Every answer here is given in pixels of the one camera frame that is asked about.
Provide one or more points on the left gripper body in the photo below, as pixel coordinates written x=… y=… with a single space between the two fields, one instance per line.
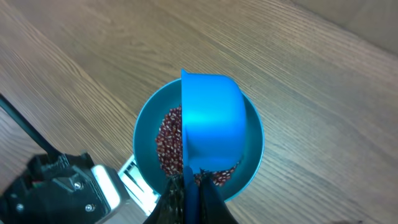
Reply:
x=63 y=189

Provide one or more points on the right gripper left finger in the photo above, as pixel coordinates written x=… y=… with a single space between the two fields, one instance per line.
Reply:
x=170 y=207

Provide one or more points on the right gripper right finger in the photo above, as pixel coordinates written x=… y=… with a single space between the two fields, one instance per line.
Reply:
x=213 y=209

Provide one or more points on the blue plastic measuring scoop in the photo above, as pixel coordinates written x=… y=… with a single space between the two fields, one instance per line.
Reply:
x=213 y=130

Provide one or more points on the white digital kitchen scale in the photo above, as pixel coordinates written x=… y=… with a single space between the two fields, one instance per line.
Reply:
x=138 y=189

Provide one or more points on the red beans in bowl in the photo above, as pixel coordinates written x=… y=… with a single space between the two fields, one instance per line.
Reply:
x=170 y=149

